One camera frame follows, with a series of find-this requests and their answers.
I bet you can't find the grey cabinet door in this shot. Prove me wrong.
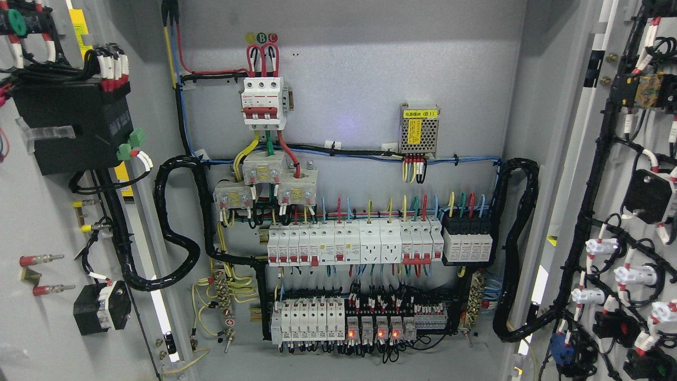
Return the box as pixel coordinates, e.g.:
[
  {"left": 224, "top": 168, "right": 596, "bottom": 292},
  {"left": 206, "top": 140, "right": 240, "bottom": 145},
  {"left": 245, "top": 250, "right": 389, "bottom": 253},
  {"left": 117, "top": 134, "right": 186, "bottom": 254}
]
[
  {"left": 2, "top": 1, "right": 193, "bottom": 380},
  {"left": 494, "top": 1, "right": 675, "bottom": 380}
]

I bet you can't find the grey current transformer right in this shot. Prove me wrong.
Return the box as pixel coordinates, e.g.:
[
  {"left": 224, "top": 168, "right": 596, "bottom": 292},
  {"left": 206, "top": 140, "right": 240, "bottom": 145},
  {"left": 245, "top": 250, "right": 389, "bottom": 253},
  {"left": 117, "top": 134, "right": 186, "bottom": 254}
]
[{"left": 277, "top": 169, "right": 318, "bottom": 206}]

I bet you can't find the grey current transformer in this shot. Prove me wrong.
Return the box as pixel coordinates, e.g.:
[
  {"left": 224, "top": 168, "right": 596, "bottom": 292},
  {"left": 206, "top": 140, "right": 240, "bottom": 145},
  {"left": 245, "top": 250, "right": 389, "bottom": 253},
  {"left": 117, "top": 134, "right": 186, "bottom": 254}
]
[
  {"left": 277, "top": 169, "right": 318, "bottom": 206},
  {"left": 213, "top": 182, "right": 257, "bottom": 210},
  {"left": 242, "top": 150, "right": 288, "bottom": 185}
]

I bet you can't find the white breaker and socket row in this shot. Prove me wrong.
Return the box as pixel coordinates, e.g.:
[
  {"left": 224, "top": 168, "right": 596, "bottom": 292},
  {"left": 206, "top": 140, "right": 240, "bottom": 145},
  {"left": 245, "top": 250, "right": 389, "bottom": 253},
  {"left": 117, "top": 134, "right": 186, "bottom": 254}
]
[{"left": 268, "top": 219, "right": 443, "bottom": 266}]

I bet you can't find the grey current transformer middle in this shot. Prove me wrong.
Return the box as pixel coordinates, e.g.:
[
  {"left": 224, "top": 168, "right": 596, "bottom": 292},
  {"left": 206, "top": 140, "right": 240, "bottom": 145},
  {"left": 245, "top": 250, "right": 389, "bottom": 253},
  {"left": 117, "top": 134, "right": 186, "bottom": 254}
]
[{"left": 242, "top": 150, "right": 288, "bottom": 185}]

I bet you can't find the metal mesh power supply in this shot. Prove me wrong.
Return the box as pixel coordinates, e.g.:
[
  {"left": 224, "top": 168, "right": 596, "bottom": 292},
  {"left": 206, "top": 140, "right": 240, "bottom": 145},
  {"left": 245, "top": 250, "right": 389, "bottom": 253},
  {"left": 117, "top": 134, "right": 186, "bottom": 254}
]
[{"left": 399, "top": 102, "right": 440, "bottom": 157}]

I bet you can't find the grey current transformer left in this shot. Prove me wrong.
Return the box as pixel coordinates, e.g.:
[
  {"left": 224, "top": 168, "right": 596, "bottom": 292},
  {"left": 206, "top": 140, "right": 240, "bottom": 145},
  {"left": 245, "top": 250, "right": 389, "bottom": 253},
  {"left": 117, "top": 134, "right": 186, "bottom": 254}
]
[{"left": 213, "top": 182, "right": 257, "bottom": 210}]

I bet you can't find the red white main breaker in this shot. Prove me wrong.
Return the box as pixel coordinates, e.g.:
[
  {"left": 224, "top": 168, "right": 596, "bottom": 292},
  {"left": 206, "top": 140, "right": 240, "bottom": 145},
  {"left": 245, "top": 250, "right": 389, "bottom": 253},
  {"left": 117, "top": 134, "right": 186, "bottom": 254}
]
[{"left": 241, "top": 77, "right": 290, "bottom": 131}]

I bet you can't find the black surge protector block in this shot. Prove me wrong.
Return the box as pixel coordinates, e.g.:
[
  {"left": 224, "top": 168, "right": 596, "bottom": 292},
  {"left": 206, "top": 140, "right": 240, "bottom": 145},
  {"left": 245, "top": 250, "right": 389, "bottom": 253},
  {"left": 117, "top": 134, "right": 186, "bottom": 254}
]
[{"left": 442, "top": 212, "right": 495, "bottom": 266}]

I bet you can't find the lower relay and terminal row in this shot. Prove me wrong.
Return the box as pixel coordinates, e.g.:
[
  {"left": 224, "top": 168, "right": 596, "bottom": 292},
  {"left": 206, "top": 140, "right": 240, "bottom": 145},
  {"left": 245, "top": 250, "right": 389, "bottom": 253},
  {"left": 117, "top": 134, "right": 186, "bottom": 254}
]
[{"left": 269, "top": 294, "right": 448, "bottom": 355}]

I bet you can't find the brass ground terminal bar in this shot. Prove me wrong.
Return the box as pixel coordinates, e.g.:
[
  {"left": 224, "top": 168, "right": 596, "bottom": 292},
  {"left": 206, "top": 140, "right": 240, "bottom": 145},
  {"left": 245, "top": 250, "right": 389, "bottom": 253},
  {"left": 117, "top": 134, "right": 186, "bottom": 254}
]
[{"left": 213, "top": 269, "right": 232, "bottom": 319}]

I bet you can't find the black digital power meter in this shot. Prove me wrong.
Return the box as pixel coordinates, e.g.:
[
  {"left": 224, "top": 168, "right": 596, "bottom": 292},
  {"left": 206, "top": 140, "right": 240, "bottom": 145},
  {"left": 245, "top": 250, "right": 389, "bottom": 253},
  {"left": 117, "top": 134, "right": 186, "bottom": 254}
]
[{"left": 13, "top": 79, "right": 145, "bottom": 175}]

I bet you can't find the yellow terminal socket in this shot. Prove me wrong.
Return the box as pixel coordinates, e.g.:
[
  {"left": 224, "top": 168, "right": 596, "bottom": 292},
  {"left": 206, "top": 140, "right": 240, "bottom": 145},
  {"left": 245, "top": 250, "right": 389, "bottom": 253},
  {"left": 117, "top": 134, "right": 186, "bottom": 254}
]
[{"left": 71, "top": 198, "right": 112, "bottom": 233}]

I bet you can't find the red terminal socket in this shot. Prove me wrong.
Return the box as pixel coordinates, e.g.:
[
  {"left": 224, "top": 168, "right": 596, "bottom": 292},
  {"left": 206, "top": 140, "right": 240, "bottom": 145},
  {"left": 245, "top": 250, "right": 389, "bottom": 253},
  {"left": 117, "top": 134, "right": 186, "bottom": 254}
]
[{"left": 20, "top": 254, "right": 76, "bottom": 297}]

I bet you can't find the black corrugated cable conduit left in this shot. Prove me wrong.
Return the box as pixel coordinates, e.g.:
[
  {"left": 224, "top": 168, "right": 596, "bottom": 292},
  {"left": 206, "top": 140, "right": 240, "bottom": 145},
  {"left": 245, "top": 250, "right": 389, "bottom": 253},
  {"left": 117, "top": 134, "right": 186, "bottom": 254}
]
[{"left": 106, "top": 155, "right": 268, "bottom": 292}]

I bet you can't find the black corrugated cable conduit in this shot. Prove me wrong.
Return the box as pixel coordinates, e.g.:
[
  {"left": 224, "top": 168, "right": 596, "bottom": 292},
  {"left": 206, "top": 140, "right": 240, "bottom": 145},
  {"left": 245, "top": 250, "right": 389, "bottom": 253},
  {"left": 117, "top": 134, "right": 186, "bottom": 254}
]
[
  {"left": 492, "top": 157, "right": 541, "bottom": 343},
  {"left": 106, "top": 155, "right": 268, "bottom": 292}
]

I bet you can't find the black corrugated cable conduit right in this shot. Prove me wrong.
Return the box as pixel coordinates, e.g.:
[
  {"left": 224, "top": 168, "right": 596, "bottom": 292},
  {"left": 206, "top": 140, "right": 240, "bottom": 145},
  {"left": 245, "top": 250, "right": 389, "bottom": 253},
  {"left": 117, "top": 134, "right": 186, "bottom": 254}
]
[{"left": 492, "top": 157, "right": 541, "bottom": 343}]

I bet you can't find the black rotary selector switch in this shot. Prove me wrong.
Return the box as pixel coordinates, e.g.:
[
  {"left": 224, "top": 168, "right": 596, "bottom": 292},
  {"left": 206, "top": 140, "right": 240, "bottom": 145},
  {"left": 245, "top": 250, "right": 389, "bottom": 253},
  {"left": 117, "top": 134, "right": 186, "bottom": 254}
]
[{"left": 73, "top": 280, "right": 131, "bottom": 335}]

